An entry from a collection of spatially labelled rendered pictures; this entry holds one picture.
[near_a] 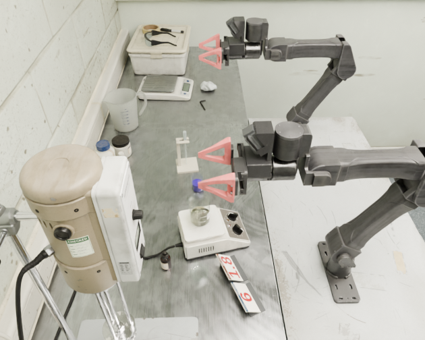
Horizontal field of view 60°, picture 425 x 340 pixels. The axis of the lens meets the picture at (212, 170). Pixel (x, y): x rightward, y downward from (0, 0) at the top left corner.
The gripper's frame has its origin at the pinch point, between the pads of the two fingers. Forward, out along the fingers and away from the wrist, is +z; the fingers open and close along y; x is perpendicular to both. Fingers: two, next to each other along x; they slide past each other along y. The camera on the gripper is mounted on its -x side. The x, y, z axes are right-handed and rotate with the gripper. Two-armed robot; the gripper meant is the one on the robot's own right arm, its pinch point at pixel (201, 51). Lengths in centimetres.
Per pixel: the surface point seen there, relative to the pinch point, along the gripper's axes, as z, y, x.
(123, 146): 30.9, 7.4, 33.5
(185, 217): 6, 46, 31
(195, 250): 3, 55, 36
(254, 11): -31, -100, 20
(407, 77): -135, -100, 65
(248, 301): -11, 70, 38
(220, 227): -4, 50, 31
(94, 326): 28, 75, 39
